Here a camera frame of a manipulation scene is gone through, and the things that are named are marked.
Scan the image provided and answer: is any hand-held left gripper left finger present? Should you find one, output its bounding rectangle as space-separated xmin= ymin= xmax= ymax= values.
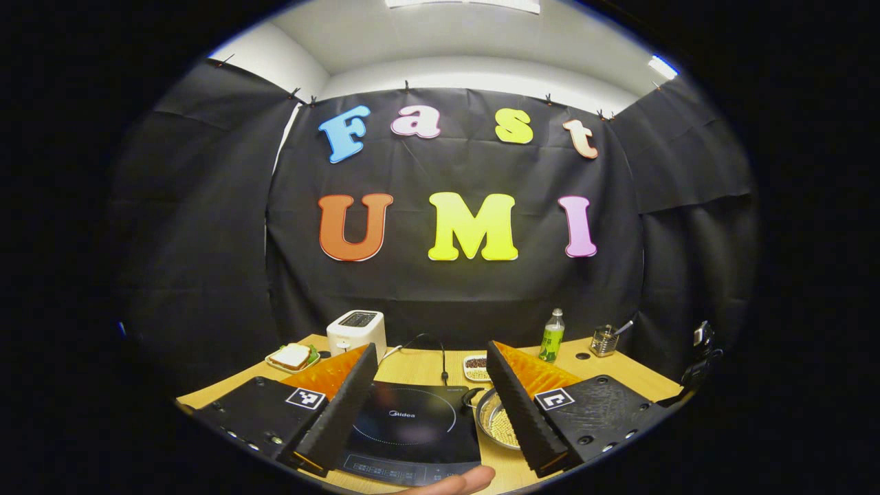
xmin=196 ymin=344 xmax=380 ymax=477

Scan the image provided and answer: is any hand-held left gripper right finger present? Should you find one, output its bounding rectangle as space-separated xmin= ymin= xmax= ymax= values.
xmin=486 ymin=340 xmax=673 ymax=479

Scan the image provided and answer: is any pile of yellow soybeans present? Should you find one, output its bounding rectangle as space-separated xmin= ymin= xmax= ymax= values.
xmin=492 ymin=407 xmax=520 ymax=446

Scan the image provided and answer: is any steel pot with black handle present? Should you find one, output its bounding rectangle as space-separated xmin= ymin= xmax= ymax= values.
xmin=464 ymin=386 xmax=523 ymax=451

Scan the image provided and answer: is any black induction cooktop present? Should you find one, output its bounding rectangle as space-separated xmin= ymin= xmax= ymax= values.
xmin=337 ymin=382 xmax=482 ymax=487

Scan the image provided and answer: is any green plate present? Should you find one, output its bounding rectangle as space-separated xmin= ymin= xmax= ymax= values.
xmin=266 ymin=342 xmax=321 ymax=374

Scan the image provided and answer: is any white toaster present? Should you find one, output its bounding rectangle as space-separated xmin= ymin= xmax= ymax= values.
xmin=327 ymin=309 xmax=387 ymax=362

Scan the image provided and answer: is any green label plastic bottle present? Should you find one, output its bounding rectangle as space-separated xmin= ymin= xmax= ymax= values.
xmin=538 ymin=308 xmax=566 ymax=364

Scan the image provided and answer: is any toast sandwich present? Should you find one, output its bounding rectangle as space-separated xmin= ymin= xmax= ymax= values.
xmin=272 ymin=343 xmax=311 ymax=371

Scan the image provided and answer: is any metal mesh utensil holder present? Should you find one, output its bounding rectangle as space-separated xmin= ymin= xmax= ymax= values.
xmin=590 ymin=324 xmax=619 ymax=358

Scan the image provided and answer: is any large ceiling light panel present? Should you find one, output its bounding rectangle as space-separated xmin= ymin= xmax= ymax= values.
xmin=385 ymin=0 xmax=540 ymax=14

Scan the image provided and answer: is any black power cable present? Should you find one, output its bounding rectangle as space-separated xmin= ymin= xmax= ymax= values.
xmin=382 ymin=333 xmax=451 ymax=386

